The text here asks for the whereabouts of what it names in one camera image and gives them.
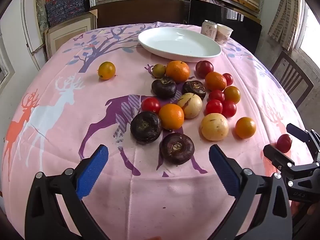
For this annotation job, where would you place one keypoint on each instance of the small yellow-orange citrus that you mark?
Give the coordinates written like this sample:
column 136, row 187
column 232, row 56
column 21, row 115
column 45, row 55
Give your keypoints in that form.
column 245, row 127
column 106, row 70
column 232, row 94

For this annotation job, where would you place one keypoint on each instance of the white board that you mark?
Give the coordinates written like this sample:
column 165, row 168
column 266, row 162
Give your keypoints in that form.
column 30, row 30

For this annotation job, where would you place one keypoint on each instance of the pale yellow streaked fruit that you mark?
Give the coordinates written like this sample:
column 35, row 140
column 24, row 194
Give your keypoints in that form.
column 189, row 105

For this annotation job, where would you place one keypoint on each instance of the brick pattern curtain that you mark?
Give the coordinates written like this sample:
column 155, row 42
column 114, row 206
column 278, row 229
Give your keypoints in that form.
column 285, row 22

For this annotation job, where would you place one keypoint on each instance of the black glossy panel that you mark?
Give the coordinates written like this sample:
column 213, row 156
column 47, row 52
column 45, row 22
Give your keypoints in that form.
column 200, row 12

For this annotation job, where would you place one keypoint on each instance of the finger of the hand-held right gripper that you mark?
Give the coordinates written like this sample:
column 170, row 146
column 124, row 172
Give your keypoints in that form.
column 273, row 155
column 298, row 132

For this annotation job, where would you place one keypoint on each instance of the red cherry tomato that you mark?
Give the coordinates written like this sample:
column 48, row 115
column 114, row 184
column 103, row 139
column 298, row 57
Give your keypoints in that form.
column 229, row 108
column 214, row 106
column 227, row 79
column 216, row 96
column 150, row 105
column 284, row 143

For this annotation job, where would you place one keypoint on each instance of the dark purple water chestnut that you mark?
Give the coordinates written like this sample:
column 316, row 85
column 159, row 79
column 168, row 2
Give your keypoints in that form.
column 145, row 127
column 164, row 87
column 177, row 148
column 194, row 89

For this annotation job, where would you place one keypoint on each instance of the beige framed picture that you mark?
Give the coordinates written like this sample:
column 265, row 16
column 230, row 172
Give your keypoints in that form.
column 70, row 35

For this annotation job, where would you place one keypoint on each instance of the stack of blue patterned boxes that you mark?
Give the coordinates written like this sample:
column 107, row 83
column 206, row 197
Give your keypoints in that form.
column 65, row 7

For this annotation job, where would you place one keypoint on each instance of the dark brown wooden board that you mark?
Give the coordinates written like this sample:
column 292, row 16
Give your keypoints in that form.
column 140, row 12

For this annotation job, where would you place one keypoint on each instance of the large orange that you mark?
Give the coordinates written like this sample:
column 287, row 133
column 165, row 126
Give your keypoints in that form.
column 171, row 116
column 215, row 81
column 178, row 71

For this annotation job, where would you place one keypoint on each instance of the small greenish citrus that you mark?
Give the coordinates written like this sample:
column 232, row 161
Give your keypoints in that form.
column 158, row 70

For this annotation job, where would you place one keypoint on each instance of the dark wooden chair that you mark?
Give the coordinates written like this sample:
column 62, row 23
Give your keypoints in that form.
column 306, row 85

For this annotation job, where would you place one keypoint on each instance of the white framed window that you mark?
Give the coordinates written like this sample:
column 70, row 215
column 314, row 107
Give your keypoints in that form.
column 5, row 67

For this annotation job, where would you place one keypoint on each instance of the white oval plate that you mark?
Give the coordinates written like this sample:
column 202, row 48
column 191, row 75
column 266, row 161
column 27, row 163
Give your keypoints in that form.
column 175, row 42

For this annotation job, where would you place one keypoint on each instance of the pink deer print tablecloth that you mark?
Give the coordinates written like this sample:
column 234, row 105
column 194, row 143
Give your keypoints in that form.
column 75, row 130

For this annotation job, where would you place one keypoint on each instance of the printed paper cup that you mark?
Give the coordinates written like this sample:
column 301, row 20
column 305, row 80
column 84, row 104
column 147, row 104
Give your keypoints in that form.
column 223, row 34

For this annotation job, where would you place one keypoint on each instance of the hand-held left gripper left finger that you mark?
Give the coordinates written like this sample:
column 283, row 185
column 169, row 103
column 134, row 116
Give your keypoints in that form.
column 92, row 172

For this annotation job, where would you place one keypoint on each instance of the white drink can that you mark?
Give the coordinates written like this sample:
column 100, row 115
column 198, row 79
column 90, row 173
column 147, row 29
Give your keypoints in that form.
column 208, row 30

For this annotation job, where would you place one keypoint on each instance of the pale yellow speckled fruit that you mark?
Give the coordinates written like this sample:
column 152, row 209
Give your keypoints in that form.
column 214, row 126

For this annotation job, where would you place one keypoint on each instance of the grey stone slab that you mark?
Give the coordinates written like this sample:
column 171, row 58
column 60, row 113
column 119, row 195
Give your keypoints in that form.
column 41, row 7

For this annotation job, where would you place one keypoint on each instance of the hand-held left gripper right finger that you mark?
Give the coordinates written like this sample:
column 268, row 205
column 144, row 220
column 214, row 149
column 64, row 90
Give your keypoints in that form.
column 225, row 172

